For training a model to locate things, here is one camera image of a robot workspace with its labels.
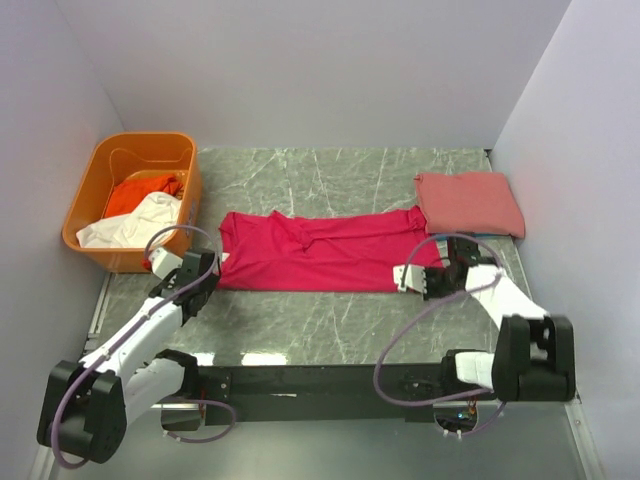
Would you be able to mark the orange plastic laundry basket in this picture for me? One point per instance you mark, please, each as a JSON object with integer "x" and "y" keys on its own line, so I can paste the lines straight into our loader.
{"x": 125, "y": 156}

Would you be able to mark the folded blue t shirt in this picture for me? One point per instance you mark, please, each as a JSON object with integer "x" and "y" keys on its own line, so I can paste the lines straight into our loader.
{"x": 483, "y": 235}

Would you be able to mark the magenta t shirt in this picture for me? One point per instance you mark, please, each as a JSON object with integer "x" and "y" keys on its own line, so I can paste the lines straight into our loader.
{"x": 355, "y": 254}

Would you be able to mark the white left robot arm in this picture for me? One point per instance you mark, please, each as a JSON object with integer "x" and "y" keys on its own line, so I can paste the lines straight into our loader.
{"x": 89, "y": 404}

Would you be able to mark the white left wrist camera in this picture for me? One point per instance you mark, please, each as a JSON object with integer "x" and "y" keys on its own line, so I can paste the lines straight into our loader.
{"x": 161, "y": 262}

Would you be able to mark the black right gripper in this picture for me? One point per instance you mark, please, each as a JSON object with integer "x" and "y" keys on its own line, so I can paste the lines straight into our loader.
{"x": 433, "y": 281}

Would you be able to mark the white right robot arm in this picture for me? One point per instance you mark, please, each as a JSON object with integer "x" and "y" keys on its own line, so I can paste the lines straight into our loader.
{"x": 534, "y": 357}

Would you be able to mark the aluminium frame rail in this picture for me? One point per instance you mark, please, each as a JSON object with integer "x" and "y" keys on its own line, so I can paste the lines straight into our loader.
{"x": 559, "y": 432}

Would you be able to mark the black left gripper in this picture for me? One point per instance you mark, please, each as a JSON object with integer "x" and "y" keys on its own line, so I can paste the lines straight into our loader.
{"x": 201, "y": 261}

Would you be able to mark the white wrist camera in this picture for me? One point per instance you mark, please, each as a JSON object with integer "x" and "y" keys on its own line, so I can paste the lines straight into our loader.
{"x": 410, "y": 278}
{"x": 161, "y": 262}

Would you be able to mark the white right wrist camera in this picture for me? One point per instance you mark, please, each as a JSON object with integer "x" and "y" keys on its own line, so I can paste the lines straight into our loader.
{"x": 410, "y": 278}

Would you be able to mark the white t shirt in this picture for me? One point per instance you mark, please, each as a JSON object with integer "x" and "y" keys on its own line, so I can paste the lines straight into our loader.
{"x": 133, "y": 230}

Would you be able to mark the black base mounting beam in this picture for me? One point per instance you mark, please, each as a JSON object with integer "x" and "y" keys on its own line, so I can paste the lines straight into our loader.
{"x": 332, "y": 392}

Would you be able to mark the orange t shirt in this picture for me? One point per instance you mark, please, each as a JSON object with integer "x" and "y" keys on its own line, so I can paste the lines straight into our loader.
{"x": 126, "y": 196}

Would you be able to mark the folded salmon pink t shirt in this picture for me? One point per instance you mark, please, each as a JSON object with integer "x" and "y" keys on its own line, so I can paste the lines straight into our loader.
{"x": 476, "y": 202}

